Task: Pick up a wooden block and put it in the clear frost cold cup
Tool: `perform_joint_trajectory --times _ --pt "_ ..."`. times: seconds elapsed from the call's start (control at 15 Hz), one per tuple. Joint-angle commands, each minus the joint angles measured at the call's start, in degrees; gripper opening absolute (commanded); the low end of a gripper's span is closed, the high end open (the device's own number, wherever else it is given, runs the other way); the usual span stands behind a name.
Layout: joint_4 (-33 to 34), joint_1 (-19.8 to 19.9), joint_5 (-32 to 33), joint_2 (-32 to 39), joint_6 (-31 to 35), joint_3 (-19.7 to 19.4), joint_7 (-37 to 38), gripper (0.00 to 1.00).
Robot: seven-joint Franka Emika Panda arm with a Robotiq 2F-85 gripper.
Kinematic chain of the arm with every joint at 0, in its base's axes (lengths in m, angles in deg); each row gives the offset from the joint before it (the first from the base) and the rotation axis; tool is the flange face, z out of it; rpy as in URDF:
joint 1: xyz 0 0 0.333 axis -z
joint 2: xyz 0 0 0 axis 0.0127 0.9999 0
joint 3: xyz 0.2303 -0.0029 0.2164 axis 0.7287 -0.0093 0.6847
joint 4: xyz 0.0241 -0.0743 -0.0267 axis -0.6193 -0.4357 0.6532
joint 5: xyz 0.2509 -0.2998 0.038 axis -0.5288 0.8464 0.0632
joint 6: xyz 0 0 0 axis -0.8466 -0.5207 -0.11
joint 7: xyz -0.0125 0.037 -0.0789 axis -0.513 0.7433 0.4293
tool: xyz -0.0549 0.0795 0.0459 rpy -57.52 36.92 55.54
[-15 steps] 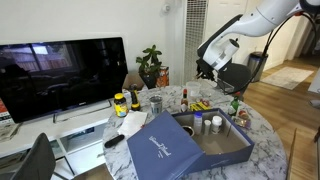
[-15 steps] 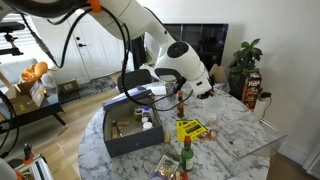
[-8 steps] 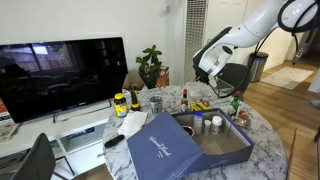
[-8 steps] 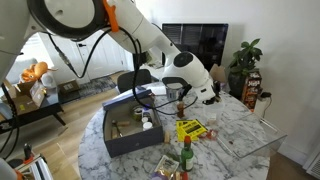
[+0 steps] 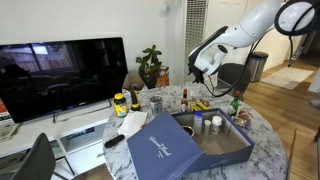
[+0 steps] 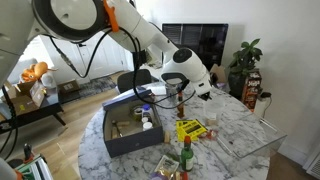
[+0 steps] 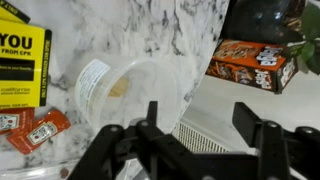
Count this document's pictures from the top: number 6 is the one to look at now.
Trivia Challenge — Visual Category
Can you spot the green white tool case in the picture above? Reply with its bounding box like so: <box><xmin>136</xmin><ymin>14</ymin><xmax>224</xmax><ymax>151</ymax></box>
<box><xmin>12</xmin><ymin>143</ymin><xmax>55</xmax><ymax>180</ymax></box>

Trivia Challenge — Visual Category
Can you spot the green glass bottle red cap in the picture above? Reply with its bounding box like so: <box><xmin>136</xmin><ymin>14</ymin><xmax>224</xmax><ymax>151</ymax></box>
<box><xmin>180</xmin><ymin>135</ymin><xmax>195</xmax><ymax>173</ymax></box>

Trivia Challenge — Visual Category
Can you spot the green glass jar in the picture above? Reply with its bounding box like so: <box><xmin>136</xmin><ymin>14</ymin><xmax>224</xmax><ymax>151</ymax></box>
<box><xmin>132</xmin><ymin>105</ymin><xmax>144</xmax><ymax>122</ymax></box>

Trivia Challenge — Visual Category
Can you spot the small flat cardboard box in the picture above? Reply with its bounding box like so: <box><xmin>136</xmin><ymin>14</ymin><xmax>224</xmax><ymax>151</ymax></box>
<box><xmin>57</xmin><ymin>78</ymin><xmax>82</xmax><ymax>95</ymax></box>

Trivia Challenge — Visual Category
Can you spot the dark grey chair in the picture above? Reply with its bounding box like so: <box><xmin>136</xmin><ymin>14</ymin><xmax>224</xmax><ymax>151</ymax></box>
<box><xmin>116</xmin><ymin>68</ymin><xmax>153</xmax><ymax>95</ymax></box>

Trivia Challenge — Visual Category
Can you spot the brown hot sauce bottle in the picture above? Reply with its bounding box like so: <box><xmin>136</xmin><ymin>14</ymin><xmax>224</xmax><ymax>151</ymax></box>
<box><xmin>176</xmin><ymin>91</ymin><xmax>186</xmax><ymax>120</ymax></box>

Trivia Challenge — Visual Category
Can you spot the brown paper bag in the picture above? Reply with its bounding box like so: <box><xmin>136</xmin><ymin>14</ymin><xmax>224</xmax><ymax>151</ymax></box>
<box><xmin>209</xmin><ymin>63</ymin><xmax>228</xmax><ymax>85</ymax></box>

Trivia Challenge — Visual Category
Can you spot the white paper sheet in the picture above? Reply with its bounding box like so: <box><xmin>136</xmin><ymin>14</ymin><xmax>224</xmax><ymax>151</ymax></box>
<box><xmin>145</xmin><ymin>83</ymin><xmax>168</xmax><ymax>97</ymax></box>

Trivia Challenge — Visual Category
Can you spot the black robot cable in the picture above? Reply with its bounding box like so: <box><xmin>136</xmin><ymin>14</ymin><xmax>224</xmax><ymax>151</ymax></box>
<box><xmin>49</xmin><ymin>27</ymin><xmax>198</xmax><ymax>110</ymax></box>

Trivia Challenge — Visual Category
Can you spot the black coffee table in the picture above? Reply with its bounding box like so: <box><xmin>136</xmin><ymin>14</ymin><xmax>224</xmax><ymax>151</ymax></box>
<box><xmin>0</xmin><ymin>89</ymin><xmax>68</xmax><ymax>135</ymax></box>

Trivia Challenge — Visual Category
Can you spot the large open cardboard box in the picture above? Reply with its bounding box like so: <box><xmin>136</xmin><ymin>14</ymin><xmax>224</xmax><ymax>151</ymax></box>
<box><xmin>0</xmin><ymin>80</ymin><xmax>48</xmax><ymax>116</ymax></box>

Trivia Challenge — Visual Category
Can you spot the orange stuffed toy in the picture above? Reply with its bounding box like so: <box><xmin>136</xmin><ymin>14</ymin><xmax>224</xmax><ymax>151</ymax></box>
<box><xmin>19</xmin><ymin>61</ymin><xmax>58</xmax><ymax>84</ymax></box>

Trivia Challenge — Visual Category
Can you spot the black power adapter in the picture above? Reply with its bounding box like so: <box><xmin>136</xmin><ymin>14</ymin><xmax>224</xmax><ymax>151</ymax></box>
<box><xmin>259</xmin><ymin>91</ymin><xmax>273</xmax><ymax>102</ymax></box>

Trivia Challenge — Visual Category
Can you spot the green potted plant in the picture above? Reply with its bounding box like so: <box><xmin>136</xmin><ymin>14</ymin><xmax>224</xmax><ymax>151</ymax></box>
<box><xmin>227</xmin><ymin>38</ymin><xmax>264</xmax><ymax>100</ymax></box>

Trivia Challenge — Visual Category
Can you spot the dark blue box lid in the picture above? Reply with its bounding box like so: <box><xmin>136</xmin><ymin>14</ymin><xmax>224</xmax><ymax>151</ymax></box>
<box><xmin>102</xmin><ymin>87</ymin><xmax>156</xmax><ymax>112</ymax></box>

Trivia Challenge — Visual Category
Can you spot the dark blue shoe box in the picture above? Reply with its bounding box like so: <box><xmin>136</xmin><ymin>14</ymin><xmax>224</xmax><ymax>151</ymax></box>
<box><xmin>102</xmin><ymin>96</ymin><xmax>165</xmax><ymax>159</ymax></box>

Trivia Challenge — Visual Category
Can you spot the light wooden block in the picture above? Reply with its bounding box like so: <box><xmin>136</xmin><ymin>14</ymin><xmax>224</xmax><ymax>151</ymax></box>
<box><xmin>205</xmin><ymin>116</ymin><xmax>218</xmax><ymax>127</ymax></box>
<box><xmin>163</xmin><ymin>130</ymin><xmax>172</xmax><ymax>145</ymax></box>

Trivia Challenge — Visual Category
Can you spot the white wall vent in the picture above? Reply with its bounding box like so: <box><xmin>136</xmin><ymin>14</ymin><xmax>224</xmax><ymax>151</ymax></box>
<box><xmin>305</xmin><ymin>152</ymin><xmax>320</xmax><ymax>180</ymax></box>

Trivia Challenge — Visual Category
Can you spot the white stuffed toy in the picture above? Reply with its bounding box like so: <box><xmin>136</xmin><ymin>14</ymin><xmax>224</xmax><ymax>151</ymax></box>
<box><xmin>40</xmin><ymin>71</ymin><xmax>58</xmax><ymax>90</ymax></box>

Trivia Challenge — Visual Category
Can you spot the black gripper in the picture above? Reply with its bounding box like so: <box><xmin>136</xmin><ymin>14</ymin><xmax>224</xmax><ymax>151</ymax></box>
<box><xmin>198</xmin><ymin>87</ymin><xmax>214</xmax><ymax>102</ymax></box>

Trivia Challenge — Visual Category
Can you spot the grey metal tumbler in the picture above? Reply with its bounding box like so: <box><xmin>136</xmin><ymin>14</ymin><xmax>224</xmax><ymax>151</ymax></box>
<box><xmin>164</xmin><ymin>79</ymin><xmax>180</xmax><ymax>103</ymax></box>

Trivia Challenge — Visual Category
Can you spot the black flat screen television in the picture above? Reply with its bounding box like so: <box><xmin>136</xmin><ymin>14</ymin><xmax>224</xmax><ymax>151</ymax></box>
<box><xmin>161</xmin><ymin>22</ymin><xmax>230</xmax><ymax>72</ymax></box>

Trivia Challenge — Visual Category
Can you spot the white bottle blue cap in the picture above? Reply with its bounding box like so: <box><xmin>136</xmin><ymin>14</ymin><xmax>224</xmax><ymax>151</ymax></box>
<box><xmin>141</xmin><ymin>103</ymin><xmax>156</xmax><ymax>124</ymax></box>

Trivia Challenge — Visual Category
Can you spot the clear frost cold cup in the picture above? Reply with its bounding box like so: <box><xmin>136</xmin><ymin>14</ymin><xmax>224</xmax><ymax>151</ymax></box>
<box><xmin>202</xmin><ymin>97</ymin><xmax>226</xmax><ymax>127</ymax></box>

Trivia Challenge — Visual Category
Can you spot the clear acrylic chair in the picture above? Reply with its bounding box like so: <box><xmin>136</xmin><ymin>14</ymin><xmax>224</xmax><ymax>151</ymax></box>
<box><xmin>215</xmin><ymin>112</ymin><xmax>288</xmax><ymax>160</ymax></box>

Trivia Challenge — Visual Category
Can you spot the small white bottle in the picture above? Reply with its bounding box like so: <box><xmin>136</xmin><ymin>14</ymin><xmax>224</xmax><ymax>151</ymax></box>
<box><xmin>142</xmin><ymin>121</ymin><xmax>154</xmax><ymax>132</ymax></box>

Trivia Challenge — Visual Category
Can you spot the yellow black packet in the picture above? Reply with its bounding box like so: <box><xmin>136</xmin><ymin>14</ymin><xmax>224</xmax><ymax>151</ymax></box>
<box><xmin>175</xmin><ymin>118</ymin><xmax>209</xmax><ymax>143</ymax></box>

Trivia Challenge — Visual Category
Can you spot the brown snack packet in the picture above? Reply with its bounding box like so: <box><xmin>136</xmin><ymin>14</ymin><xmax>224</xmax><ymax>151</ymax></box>
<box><xmin>150</xmin><ymin>154</ymin><xmax>181</xmax><ymax>180</ymax></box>

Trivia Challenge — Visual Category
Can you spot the grey patterned rug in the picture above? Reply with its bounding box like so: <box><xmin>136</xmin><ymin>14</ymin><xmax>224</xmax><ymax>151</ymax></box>
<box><xmin>57</xmin><ymin>75</ymin><xmax>118</xmax><ymax>103</ymax></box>

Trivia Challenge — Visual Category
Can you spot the white panel door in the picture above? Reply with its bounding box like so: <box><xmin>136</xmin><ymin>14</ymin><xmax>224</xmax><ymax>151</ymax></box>
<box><xmin>49</xmin><ymin>31</ymin><xmax>130</xmax><ymax>84</ymax></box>

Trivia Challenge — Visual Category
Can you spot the red candy wrapper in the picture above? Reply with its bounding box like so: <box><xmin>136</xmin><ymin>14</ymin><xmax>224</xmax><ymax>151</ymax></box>
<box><xmin>205</xmin><ymin>129</ymin><xmax>219</xmax><ymax>141</ymax></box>

